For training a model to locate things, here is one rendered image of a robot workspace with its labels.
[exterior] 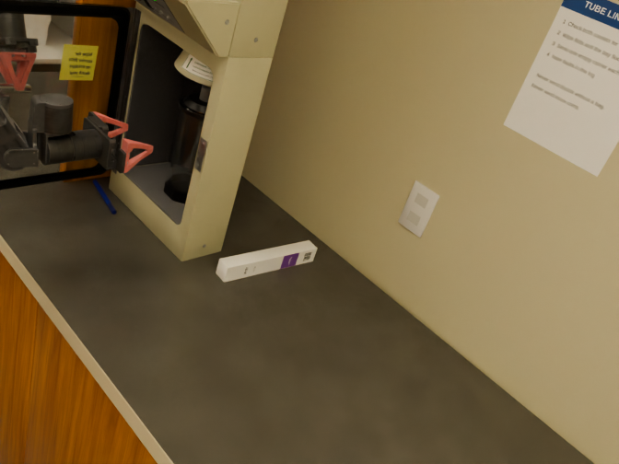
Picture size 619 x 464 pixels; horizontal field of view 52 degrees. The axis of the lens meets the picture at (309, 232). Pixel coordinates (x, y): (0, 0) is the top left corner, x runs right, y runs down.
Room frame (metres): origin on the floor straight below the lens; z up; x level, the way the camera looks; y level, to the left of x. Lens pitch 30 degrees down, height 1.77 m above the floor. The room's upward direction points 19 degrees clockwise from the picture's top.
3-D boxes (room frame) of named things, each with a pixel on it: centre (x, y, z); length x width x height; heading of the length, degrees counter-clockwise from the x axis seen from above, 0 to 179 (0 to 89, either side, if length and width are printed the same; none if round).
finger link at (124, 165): (1.10, 0.39, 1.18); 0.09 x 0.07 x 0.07; 144
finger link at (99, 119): (1.14, 0.45, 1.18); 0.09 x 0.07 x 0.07; 144
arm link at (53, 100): (1.00, 0.53, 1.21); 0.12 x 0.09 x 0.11; 129
